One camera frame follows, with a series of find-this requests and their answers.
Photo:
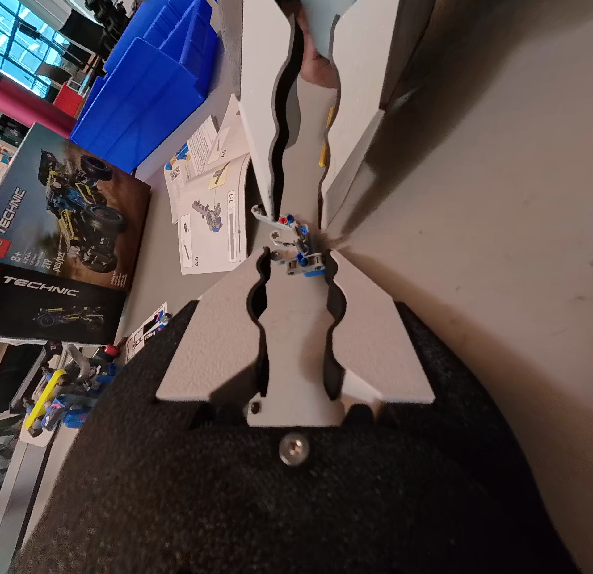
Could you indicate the lego set cardboard box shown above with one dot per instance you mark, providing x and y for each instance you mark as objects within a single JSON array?
[{"x": 69, "y": 212}]

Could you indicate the grey and blue lego assembly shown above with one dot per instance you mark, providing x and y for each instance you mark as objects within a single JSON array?
[{"x": 296, "y": 243}]

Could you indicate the person's right hand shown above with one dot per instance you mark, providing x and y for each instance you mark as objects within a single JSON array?
[{"x": 317, "y": 71}]

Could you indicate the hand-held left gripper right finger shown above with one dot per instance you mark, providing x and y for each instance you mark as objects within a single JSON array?
[{"x": 380, "y": 347}]

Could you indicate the yellow lego panel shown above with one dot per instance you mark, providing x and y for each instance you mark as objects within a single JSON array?
[{"x": 44, "y": 398}]

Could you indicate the large window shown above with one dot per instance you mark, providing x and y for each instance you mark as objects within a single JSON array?
[{"x": 23, "y": 41}]

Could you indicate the lego sticker sheet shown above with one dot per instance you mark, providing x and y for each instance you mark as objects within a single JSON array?
[{"x": 143, "y": 334}]

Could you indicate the small printed leaflet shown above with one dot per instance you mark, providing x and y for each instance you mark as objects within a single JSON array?
[{"x": 199, "y": 138}]

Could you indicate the red sofa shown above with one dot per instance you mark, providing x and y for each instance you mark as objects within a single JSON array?
[{"x": 32, "y": 108}]

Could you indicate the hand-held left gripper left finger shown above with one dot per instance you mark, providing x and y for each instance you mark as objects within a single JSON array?
[{"x": 213, "y": 351}]

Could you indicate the open lego instruction booklet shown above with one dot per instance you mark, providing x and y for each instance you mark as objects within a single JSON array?
[{"x": 204, "y": 240}]

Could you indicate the yellow lego axle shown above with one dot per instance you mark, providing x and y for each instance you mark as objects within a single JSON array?
[{"x": 323, "y": 156}]

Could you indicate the grey parts tray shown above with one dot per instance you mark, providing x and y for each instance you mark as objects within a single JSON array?
[{"x": 18, "y": 481}]

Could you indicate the pile of loose lego parts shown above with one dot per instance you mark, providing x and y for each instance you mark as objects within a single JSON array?
[{"x": 83, "y": 379}]

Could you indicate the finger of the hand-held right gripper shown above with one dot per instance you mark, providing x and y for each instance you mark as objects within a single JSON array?
[
  {"x": 366, "y": 60},
  {"x": 262, "y": 74}
]

